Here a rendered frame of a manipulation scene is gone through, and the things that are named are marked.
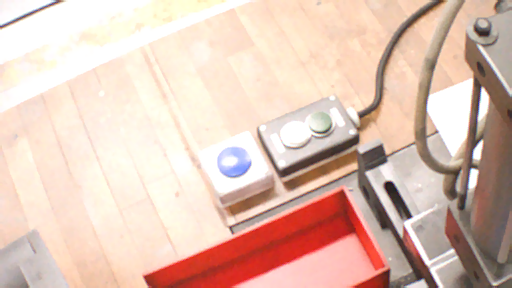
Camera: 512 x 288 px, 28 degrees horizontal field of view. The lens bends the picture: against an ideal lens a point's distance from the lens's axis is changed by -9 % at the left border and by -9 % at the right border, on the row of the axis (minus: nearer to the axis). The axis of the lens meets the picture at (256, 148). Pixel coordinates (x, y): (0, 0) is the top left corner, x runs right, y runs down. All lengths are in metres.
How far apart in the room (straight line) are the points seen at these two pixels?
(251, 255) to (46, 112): 0.35
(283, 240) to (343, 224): 0.07
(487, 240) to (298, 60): 0.63
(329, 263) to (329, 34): 0.33
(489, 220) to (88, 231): 0.65
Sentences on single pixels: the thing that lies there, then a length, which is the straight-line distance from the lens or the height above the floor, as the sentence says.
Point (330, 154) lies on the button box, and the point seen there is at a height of 0.92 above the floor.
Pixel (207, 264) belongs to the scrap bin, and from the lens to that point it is 1.24.
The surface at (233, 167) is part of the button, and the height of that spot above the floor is 0.94.
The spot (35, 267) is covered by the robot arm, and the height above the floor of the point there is 1.32.
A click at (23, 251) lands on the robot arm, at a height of 1.31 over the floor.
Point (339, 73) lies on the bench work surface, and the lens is 1.38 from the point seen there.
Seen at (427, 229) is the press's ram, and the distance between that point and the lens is 1.00.
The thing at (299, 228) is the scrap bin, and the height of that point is 0.91.
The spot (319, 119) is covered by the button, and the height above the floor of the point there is 0.94.
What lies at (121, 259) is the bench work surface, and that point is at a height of 0.90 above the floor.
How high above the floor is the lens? 2.03
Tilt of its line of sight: 59 degrees down
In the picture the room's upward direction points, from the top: 11 degrees counter-clockwise
